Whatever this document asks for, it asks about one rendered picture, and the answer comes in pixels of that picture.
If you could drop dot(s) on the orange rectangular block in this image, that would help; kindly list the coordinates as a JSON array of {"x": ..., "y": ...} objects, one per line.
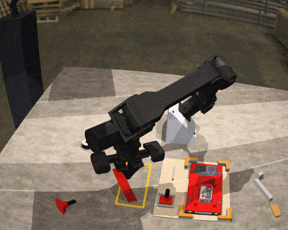
[{"x": 275, "y": 210}]

